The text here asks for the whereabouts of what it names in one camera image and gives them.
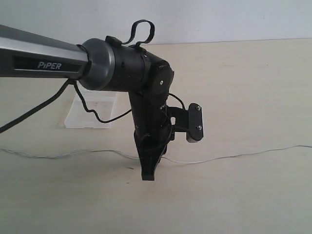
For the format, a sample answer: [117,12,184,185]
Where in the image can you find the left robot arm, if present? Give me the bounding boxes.
[0,26,174,181]

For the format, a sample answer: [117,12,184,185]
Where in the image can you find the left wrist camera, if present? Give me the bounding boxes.
[167,103,204,143]

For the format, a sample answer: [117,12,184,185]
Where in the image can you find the white wired earphones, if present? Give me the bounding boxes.
[0,144,312,164]

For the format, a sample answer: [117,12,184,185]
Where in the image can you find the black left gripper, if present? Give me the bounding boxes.
[128,88,172,181]

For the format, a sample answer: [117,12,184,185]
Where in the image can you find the black camera cable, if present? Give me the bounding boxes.
[0,79,185,134]

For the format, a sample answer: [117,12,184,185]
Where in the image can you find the clear plastic storage case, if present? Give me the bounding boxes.
[64,85,117,129]

